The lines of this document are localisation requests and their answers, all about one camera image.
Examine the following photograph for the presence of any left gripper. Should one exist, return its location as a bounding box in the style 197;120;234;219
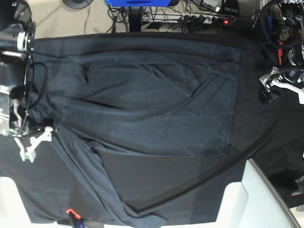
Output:
258;42;304;105

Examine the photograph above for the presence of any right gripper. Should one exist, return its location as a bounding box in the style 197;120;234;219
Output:
0;85;53;162

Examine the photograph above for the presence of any dark grey T-shirt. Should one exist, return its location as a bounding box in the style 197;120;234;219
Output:
34;37;242;228

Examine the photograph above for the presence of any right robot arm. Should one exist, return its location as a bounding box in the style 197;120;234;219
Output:
0;0;55;162

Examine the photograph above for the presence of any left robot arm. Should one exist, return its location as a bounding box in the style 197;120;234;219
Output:
258;0;304;105

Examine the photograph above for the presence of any orange black clamp right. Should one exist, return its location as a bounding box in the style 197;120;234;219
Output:
277;48;283;66

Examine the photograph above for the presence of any black table cloth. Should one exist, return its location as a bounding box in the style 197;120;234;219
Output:
0;34;304;225

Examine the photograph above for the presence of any white foam block left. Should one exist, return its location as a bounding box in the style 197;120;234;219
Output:
0;177;58;228

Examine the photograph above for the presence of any white foam block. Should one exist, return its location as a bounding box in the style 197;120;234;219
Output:
197;159;301;228
0;177;58;228

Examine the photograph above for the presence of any orange blue clamp bottom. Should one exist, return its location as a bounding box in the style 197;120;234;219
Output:
66;208;86;228

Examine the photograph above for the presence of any white foam block right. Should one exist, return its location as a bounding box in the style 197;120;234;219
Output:
197;159;301;228

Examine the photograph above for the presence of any white power strip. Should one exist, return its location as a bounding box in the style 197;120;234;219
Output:
142;12;236;25

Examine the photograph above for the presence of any black stand column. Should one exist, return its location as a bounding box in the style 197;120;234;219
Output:
125;7;146;32

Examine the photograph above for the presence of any round grey floor base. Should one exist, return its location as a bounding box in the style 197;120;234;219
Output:
62;0;93;10

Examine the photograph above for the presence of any blue plastic box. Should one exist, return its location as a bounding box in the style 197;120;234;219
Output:
105;0;171;7

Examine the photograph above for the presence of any blue clamp handle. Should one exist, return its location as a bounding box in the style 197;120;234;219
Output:
266;16;273;40

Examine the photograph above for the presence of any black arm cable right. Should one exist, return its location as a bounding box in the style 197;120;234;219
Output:
22;61;48;112

